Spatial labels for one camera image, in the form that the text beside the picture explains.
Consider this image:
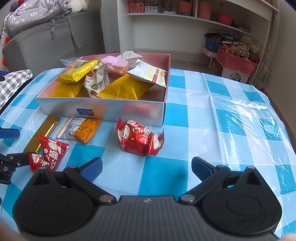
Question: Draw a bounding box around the white bookshelf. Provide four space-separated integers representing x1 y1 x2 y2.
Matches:
116 1 280 89

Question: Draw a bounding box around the silver lilac backpack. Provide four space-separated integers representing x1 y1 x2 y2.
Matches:
1 1 72 49

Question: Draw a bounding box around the red candy pack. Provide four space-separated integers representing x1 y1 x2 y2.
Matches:
116 118 165 156
29 135 69 173

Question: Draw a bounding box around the orange-yellow snack pack left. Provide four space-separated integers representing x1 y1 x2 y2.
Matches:
50 80 89 98

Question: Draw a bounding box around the clear wrapped biscuit pack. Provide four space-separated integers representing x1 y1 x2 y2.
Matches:
60 57 87 68

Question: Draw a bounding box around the yellow biscuit pack blue label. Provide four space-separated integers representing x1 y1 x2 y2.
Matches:
57 60 99 83

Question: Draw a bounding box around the white storage box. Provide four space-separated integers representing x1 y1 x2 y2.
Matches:
208 58 250 83

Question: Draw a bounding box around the blue storage bin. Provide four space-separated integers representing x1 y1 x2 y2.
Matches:
206 37 223 53

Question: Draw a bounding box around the pink plastic basket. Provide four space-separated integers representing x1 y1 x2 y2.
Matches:
217 47 257 75

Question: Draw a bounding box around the pink snack bag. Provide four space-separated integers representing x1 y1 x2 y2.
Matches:
101 56 129 79

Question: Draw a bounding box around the orange white snack packet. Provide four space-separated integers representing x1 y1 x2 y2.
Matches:
56 118 102 143

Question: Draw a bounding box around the orange pen holder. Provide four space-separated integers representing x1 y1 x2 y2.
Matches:
178 1 193 16

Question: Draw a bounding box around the gold wafer bar pack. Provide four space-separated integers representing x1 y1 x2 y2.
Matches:
23 114 60 153

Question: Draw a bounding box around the cream wafer pack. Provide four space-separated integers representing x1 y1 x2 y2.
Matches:
127 60 167 88

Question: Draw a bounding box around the orange-yellow snack pack right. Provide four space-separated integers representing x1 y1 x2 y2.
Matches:
97 74 153 100

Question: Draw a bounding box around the white plush toy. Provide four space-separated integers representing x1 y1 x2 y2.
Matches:
65 0 88 13

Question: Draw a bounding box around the white red nut packet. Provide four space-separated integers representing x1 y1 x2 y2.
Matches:
84 62 111 98

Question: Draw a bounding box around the grey sofa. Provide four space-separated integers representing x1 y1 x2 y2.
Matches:
3 10 105 76

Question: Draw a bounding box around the small pink perforated basket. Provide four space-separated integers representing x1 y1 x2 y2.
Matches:
129 3 145 13

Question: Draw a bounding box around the small red basket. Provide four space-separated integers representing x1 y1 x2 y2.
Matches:
218 13 233 26

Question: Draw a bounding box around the orange-yellow snack pack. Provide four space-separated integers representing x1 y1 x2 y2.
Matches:
97 74 153 100
50 80 89 98

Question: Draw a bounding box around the grey checkered cushion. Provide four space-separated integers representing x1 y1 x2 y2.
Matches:
1 69 33 109

